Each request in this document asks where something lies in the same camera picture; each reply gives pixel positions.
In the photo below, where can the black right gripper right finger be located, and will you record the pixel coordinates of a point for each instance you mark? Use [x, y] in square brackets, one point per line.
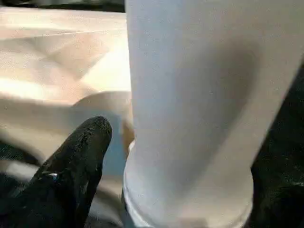
[280, 197]

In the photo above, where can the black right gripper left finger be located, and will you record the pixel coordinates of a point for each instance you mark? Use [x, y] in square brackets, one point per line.
[66, 178]

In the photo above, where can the white plastic table top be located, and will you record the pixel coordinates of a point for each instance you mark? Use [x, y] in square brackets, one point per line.
[47, 59]

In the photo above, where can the white plastic table leg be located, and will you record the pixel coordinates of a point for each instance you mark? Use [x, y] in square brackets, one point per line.
[190, 95]

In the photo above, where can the black glossy mat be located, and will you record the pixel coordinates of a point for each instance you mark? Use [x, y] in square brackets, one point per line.
[294, 95]

